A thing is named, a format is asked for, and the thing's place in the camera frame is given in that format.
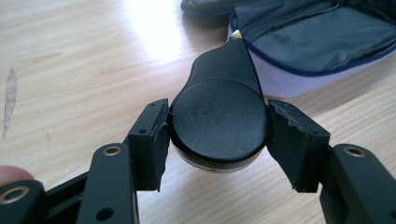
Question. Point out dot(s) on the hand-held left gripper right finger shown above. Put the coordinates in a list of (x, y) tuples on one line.
[(295, 149)]

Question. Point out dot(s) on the grey zippered pencil case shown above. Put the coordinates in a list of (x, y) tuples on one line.
[(311, 46)]

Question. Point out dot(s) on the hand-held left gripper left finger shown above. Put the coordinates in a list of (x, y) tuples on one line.
[(149, 155)]

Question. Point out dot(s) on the black teardrop-shaped dispenser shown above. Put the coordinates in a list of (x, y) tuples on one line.
[(218, 124)]

